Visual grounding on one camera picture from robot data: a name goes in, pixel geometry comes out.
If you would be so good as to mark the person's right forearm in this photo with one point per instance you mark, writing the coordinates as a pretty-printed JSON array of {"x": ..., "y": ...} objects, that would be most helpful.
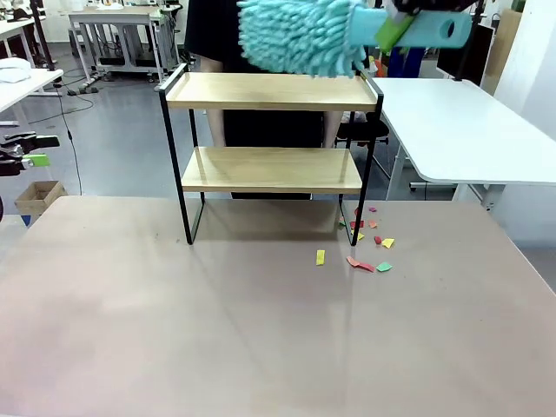
[{"x": 211, "y": 126}]

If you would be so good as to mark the wooden shelf black metal frame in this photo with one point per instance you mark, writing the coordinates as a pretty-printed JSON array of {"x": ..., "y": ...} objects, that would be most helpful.
[{"x": 269, "y": 97}]

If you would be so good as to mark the white cloth bundle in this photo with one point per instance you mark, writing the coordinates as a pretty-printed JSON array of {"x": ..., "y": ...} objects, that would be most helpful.
[{"x": 11, "y": 69}]

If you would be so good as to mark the black stool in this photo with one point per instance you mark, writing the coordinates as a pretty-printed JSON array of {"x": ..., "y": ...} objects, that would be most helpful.
[{"x": 369, "y": 128}]

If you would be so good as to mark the grey metal workbench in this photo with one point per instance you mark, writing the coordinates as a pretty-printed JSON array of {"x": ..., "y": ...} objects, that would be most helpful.
[{"x": 113, "y": 18}]

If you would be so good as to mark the person in blue trousers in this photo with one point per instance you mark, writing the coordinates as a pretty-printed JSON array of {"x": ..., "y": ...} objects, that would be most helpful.
[{"x": 404, "y": 61}]

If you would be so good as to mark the long yellow paper scrap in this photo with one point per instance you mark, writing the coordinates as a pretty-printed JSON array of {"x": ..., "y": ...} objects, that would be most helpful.
[{"x": 320, "y": 257}]

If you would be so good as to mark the thin black desk pole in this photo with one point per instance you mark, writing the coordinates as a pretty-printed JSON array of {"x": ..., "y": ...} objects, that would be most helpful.
[{"x": 465, "y": 61}]

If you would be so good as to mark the white desk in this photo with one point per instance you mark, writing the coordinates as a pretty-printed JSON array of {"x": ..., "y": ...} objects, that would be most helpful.
[{"x": 469, "y": 139}]

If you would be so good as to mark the black computer monitor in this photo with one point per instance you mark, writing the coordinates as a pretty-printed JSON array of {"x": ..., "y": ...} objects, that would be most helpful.
[{"x": 452, "y": 61}]

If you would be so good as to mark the flat red paper scrap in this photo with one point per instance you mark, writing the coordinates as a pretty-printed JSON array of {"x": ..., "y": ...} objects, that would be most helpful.
[{"x": 357, "y": 224}]

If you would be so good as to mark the brown wooden board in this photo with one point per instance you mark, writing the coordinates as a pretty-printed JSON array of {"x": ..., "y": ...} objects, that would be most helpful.
[{"x": 506, "y": 43}]

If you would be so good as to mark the black stand pole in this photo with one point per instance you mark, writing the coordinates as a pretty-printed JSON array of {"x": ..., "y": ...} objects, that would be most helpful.
[{"x": 43, "y": 39}]

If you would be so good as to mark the person's left forearm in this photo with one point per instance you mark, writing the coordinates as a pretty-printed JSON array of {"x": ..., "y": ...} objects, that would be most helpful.
[{"x": 332, "y": 128}]

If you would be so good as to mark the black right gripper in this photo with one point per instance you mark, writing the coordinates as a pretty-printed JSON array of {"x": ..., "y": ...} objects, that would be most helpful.
[{"x": 434, "y": 5}]

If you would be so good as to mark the long orange paper scrap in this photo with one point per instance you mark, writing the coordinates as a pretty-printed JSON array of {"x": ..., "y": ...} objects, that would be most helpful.
[{"x": 366, "y": 266}]

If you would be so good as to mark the teal microfiber duster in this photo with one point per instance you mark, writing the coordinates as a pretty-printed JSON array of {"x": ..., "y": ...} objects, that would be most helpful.
[{"x": 295, "y": 35}]

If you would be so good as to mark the large yellow paper scrap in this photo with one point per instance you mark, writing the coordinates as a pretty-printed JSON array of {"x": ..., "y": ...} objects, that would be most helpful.
[{"x": 388, "y": 242}]

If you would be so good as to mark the cardboard box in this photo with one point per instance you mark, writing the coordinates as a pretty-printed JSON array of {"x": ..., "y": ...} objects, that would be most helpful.
[{"x": 39, "y": 195}]

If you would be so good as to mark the white side table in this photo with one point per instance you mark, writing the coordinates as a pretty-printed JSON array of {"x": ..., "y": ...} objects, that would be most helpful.
[{"x": 26, "y": 84}]

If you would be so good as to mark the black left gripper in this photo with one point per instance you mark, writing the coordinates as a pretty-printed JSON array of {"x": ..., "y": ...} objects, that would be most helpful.
[{"x": 8, "y": 163}]

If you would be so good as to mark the person torso black t-shirt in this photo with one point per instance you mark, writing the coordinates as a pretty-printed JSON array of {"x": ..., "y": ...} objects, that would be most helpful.
[{"x": 269, "y": 130}]

